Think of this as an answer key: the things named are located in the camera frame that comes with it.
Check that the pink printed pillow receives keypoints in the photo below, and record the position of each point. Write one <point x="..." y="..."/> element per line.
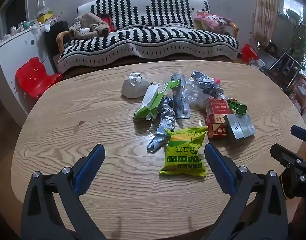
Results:
<point x="213" y="22"/>

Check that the black-white striped sofa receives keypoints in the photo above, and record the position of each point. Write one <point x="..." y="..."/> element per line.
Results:
<point x="148" y="37"/>

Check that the balled blue-white foil wrapper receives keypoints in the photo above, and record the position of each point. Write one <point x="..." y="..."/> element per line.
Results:
<point x="208" y="83"/>

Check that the potted plant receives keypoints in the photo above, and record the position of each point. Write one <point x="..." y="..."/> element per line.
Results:
<point x="300" y="40"/>

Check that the white cabinet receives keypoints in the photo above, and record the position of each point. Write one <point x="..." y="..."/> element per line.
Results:
<point x="17" y="52"/>

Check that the red plastic child chair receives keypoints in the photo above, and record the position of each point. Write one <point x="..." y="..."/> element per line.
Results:
<point x="34" y="77"/>

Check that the green and white carton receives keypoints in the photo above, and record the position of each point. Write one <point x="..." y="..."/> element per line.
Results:
<point x="153" y="102"/>

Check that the black cabinet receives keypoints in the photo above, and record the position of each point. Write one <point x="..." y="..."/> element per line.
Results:
<point x="56" y="37"/>

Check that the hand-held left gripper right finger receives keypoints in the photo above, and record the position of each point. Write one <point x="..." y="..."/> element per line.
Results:
<point x="219" y="170"/>

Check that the oval wooden table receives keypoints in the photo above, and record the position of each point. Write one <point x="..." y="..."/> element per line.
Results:
<point x="92" y="130"/>

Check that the long blue-white wrapper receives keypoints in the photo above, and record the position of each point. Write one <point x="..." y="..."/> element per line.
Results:
<point x="164" y="122"/>

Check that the black stool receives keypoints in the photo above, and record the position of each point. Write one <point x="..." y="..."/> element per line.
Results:
<point x="280" y="60"/>

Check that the yellow box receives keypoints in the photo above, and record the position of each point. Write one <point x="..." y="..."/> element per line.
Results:
<point x="44" y="17"/>

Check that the red cigarette box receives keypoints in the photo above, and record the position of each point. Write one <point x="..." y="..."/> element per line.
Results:
<point x="216" y="115"/>

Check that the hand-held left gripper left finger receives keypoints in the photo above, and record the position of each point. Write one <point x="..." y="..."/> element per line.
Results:
<point x="89" y="170"/>

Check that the clear plastic bag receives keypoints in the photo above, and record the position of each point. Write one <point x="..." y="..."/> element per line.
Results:
<point x="196" y="95"/>

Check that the printed plastic bag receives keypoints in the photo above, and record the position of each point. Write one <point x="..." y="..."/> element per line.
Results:
<point x="258" y="63"/>

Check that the yellow-green popcorn bag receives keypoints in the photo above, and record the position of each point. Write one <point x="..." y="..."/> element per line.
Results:
<point x="184" y="152"/>

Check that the clear blue-printed plastic wrapper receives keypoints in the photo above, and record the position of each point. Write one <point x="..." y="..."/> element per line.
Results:
<point x="180" y="100"/>

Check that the white paper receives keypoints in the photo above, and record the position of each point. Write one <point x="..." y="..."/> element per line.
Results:
<point x="134" y="87"/>

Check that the red cloth item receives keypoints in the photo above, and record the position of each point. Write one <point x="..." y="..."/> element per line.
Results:
<point x="108" y="21"/>

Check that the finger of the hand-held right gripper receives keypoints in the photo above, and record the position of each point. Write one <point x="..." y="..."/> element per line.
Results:
<point x="293" y="170"/>
<point x="302" y="133"/>

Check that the red plastic bag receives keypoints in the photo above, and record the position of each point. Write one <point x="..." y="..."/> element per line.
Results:
<point x="249" y="53"/>

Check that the silver cigarette box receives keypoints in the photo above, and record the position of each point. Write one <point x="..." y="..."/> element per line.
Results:
<point x="239" y="127"/>

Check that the beaded curtain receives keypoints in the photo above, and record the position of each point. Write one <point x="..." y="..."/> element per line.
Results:
<point x="265" y="12"/>

